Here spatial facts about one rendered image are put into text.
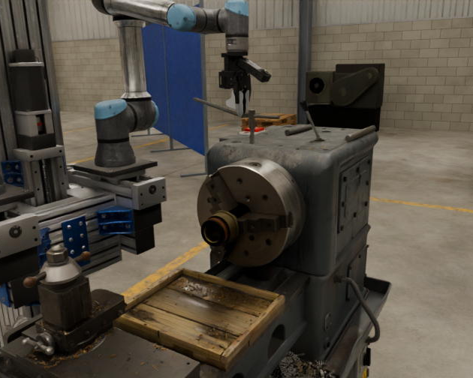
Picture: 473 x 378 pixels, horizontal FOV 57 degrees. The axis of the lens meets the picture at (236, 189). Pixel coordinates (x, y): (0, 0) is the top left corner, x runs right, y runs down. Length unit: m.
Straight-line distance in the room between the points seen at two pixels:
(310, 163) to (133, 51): 0.81
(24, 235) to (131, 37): 0.82
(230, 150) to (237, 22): 0.40
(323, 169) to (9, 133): 1.03
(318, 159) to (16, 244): 0.88
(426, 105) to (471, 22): 1.88
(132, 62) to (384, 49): 9.75
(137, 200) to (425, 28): 9.97
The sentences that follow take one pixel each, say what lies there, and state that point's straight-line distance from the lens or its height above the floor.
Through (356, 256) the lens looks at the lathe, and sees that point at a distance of 1.77.
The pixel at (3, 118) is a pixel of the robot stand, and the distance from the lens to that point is 1.63.
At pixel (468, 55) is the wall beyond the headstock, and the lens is 10.99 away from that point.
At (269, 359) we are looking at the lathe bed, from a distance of 1.31.
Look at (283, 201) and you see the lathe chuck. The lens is 1.19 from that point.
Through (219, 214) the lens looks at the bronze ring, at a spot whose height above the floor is 1.12.
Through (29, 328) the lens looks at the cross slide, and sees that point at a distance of 1.08.
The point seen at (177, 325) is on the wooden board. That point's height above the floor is 0.89.
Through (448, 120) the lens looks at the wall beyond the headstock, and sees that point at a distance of 11.08.
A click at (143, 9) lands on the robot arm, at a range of 1.50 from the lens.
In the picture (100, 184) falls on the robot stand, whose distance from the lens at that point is 1.70.
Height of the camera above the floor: 1.51
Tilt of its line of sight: 16 degrees down
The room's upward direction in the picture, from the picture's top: 1 degrees counter-clockwise
